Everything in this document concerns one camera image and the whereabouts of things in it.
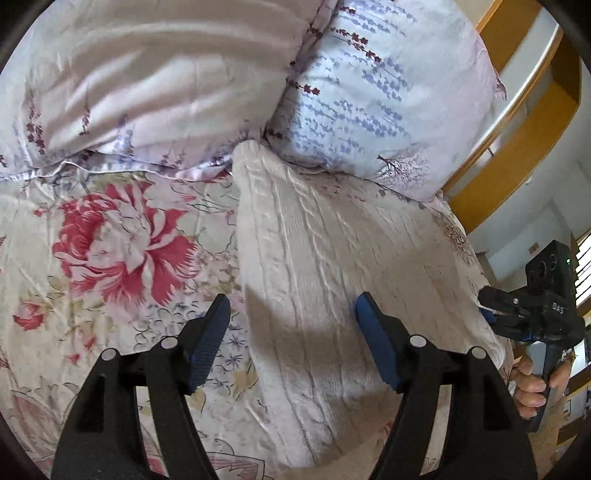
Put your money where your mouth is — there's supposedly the pink floral pillow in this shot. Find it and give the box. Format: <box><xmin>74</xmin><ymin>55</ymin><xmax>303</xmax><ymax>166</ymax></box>
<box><xmin>1</xmin><ymin>1</ymin><xmax>335</xmax><ymax>181</ymax></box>

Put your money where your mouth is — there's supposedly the blue lavender print pillow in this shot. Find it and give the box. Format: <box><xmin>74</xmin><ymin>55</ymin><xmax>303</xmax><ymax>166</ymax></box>
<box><xmin>266</xmin><ymin>1</ymin><xmax>504</xmax><ymax>201</ymax></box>

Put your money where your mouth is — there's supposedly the wooden headboard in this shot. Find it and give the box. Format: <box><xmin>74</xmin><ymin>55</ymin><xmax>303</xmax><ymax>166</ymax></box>
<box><xmin>444</xmin><ymin>1</ymin><xmax>582</xmax><ymax>233</ymax></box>

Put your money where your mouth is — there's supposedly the person's right hand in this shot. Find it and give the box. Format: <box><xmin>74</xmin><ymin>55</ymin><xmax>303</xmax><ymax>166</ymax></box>
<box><xmin>510</xmin><ymin>355</ymin><xmax>572</xmax><ymax>420</ymax></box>

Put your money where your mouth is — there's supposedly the floral bed sheet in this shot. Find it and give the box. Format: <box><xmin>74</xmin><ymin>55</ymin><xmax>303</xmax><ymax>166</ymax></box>
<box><xmin>1</xmin><ymin>169</ymin><xmax>512</xmax><ymax>479</ymax></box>

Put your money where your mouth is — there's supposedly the beige cable-knit sweater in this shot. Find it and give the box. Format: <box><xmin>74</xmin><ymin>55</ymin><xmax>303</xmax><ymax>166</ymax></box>
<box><xmin>232</xmin><ymin>141</ymin><xmax>513</xmax><ymax>472</ymax></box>

